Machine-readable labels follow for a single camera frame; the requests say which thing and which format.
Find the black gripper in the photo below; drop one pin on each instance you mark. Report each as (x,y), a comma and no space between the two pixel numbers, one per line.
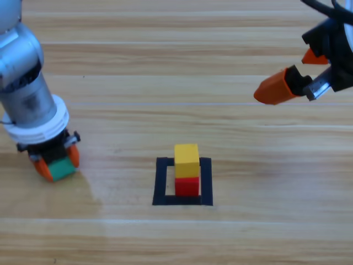
(339,60)
(52,151)

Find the green wooden cube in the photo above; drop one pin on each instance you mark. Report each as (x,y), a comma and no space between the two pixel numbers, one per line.
(63,169)

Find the yellow wooden cube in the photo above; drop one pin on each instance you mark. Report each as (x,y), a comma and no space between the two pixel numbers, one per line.
(187,161)

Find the red wooden cube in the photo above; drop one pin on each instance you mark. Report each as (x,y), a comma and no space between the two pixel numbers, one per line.
(187,187)

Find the black tape square outline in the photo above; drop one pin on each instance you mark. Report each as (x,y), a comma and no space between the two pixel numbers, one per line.
(206,182)

